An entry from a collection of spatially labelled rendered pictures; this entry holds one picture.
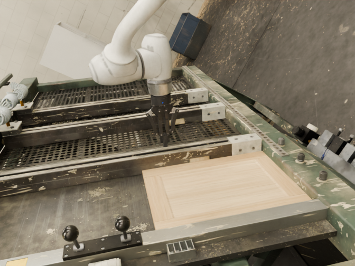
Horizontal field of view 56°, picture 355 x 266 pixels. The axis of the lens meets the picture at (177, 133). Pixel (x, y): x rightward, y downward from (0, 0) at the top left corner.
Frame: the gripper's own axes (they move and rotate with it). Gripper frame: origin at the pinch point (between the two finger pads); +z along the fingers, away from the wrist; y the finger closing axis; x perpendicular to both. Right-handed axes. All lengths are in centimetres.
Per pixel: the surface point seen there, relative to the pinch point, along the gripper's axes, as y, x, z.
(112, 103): 19, -66, 3
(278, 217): -23, 50, 4
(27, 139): 60, -36, 5
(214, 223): -5.0, 47.2, 4.0
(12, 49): 174, -500, 28
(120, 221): 19, 54, -8
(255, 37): -147, -241, 5
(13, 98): 65, -50, -11
